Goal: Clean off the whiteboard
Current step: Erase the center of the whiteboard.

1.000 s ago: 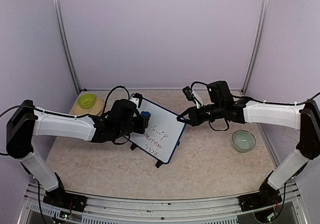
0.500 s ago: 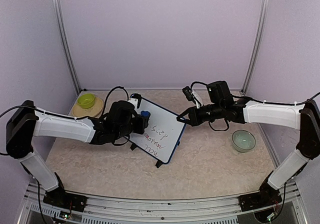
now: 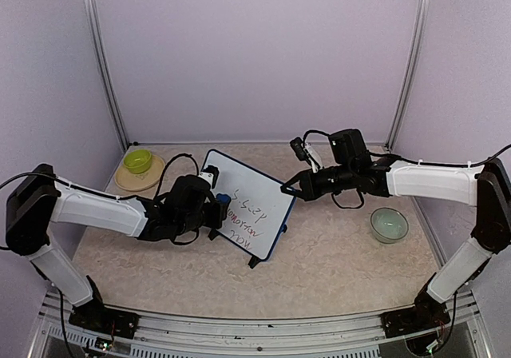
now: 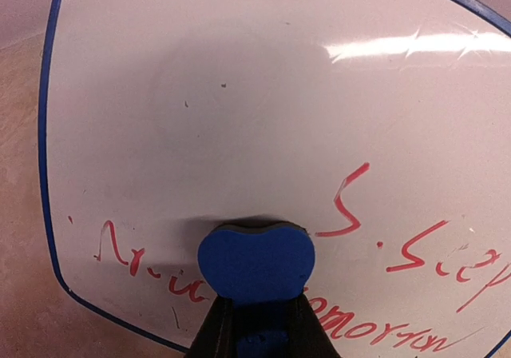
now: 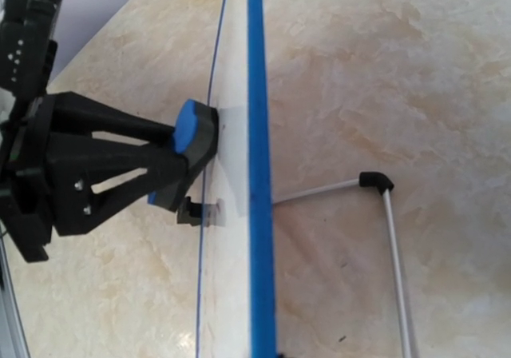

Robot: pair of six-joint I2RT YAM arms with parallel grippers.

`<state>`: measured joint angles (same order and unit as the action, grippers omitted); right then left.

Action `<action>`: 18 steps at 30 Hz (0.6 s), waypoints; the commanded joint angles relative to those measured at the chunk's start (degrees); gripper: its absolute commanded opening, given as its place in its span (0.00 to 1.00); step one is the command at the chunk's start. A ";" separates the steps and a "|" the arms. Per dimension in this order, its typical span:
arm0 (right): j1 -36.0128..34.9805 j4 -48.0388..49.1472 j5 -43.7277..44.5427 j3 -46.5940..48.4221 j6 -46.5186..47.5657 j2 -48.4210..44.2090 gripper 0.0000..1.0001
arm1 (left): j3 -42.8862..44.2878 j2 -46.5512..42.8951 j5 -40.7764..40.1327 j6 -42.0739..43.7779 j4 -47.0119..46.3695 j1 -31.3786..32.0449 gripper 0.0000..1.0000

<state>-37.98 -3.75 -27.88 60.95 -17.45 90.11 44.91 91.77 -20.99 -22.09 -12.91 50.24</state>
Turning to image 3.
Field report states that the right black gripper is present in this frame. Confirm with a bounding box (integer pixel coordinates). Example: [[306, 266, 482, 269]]
[[280, 162, 355, 203]]

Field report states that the blue whiteboard eraser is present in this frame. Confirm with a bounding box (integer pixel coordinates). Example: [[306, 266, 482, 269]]
[[216, 193, 232, 207]]

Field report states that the small blue-framed whiteboard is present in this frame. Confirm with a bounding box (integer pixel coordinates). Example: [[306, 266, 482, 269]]
[[203, 149, 295, 260]]

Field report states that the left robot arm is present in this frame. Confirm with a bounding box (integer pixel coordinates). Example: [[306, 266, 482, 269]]
[[6, 164, 231, 330]]

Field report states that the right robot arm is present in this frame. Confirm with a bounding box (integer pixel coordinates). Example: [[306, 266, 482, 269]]
[[281, 129, 510, 329]]

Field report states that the beige plate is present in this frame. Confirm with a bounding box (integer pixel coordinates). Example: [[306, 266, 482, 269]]
[[114, 155, 164, 192]]

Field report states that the lime green bowl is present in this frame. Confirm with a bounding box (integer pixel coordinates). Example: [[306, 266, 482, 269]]
[[123, 149, 153, 174]]

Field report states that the pale green glass bowl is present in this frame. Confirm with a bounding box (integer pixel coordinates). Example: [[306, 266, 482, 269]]
[[370, 207, 409, 244]]

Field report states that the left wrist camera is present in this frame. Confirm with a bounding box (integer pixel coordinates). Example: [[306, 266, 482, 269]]
[[199, 165, 220, 189]]

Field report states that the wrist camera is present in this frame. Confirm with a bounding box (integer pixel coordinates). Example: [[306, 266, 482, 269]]
[[199, 165, 220, 189], [289, 137, 323, 173]]

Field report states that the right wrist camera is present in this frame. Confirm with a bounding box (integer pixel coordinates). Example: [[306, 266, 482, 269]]
[[289, 137, 323, 173]]

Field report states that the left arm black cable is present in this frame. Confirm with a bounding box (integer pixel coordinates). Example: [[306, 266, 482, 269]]
[[0, 153, 200, 358]]

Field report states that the front aluminium rail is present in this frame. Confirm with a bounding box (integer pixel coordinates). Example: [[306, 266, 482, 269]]
[[27, 289, 490, 358]]

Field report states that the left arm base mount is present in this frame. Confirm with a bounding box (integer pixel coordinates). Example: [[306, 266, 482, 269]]
[[69, 300, 140, 340]]

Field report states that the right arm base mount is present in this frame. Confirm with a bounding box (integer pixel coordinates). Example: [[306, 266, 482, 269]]
[[380, 301, 451, 338]]

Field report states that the right aluminium frame post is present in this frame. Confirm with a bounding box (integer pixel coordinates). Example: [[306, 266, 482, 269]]
[[386, 0, 430, 149]]

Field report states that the aluminium frame post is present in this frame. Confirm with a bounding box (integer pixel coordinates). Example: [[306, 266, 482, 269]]
[[84, 0, 130, 151], [386, 0, 430, 149]]

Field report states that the left aluminium frame post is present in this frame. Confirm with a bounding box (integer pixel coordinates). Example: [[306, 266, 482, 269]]
[[84, 0, 130, 151]]

